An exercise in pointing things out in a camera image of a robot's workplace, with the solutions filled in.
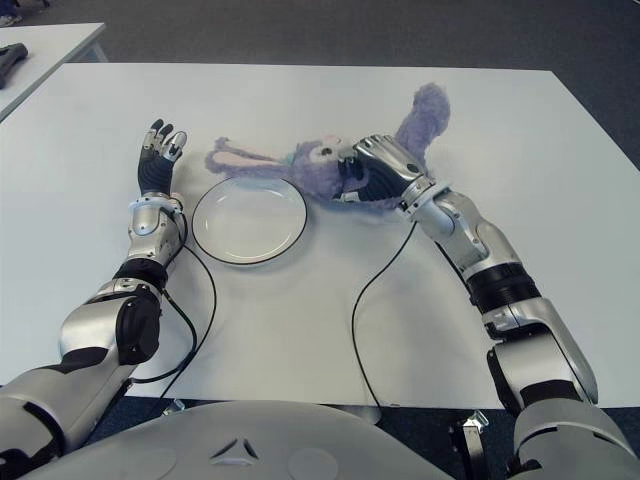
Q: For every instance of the grey table leg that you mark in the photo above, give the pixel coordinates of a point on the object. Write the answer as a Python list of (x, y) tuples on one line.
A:
[(370, 415)]

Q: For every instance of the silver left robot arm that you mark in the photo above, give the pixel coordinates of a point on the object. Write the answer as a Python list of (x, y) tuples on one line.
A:
[(90, 330)]

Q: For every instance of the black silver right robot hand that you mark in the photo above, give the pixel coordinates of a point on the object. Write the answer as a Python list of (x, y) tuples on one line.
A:
[(395, 167)]

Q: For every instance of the grey robot torso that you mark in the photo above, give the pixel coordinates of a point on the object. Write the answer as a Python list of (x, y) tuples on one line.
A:
[(250, 440)]

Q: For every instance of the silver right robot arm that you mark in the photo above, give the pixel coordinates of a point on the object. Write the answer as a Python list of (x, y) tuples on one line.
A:
[(530, 360)]

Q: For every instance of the white side table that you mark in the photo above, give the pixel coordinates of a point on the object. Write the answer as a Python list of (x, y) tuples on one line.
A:
[(55, 47)]

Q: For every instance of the black handheld controller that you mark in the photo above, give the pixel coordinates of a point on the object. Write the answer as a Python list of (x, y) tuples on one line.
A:
[(10, 62)]

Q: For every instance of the metal table clamp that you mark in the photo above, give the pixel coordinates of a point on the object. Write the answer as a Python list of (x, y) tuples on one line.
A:
[(474, 422), (172, 407)]

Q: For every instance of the white plate black rim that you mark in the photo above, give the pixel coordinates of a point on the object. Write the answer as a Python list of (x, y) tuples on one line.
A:
[(247, 225)]

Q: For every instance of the purple plush bunny doll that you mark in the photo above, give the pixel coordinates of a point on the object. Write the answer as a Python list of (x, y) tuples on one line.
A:
[(310, 167)]

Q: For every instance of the white sneakers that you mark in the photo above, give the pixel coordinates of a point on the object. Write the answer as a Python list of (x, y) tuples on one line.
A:
[(10, 21)]

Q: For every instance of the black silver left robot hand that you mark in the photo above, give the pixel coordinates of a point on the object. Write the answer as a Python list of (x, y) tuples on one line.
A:
[(154, 172)]

